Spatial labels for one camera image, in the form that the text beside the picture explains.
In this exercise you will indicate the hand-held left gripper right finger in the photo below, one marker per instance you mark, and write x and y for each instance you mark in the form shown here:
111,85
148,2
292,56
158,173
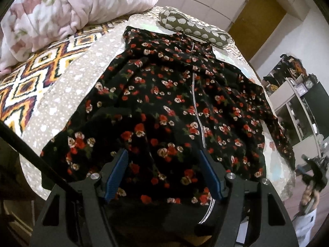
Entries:
209,175

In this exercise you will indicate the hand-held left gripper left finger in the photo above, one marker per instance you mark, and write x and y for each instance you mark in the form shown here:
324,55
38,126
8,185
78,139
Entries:
117,177

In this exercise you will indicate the black floral zip garment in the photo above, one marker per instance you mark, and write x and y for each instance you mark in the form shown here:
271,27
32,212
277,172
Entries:
167,95

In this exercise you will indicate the pile of dark clothes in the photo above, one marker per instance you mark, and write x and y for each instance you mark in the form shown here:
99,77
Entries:
287,69

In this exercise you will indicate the person's right hand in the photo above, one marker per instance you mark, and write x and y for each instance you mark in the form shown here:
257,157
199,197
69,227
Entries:
308,195

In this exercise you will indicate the white desk shelf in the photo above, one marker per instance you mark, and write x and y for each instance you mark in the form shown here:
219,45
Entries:
285,100

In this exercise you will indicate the beige patterned bed blanket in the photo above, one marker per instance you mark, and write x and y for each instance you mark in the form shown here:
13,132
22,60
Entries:
66,90

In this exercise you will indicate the zigzag patterned bedsheet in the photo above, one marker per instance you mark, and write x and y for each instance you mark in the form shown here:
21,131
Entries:
28,82

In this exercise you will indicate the olive white-dotted pillow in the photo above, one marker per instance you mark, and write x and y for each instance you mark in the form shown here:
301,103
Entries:
190,25

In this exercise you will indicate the brown wooden door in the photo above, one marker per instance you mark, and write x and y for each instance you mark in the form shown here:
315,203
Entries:
257,23

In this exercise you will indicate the pink floral fleece blanket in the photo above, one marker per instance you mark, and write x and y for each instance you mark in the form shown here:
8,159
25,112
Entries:
64,7

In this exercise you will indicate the dark wooden bed frame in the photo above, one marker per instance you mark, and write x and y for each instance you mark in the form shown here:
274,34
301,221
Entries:
12,198

